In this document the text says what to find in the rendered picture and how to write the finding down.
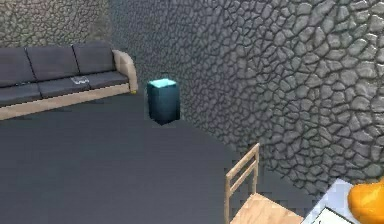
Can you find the teal bin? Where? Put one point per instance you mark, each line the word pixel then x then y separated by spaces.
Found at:
pixel 163 101

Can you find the light wooden chair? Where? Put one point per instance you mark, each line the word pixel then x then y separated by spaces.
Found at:
pixel 256 206

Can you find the small grey flat object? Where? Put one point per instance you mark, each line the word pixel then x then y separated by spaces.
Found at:
pixel 80 80

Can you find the dark grey cushioned sofa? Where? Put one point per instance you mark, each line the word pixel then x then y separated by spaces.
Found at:
pixel 60 73

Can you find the white flat object black edge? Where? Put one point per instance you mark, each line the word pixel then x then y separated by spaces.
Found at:
pixel 333 218

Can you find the orange rounded object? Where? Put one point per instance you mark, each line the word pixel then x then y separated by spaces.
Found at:
pixel 368 200

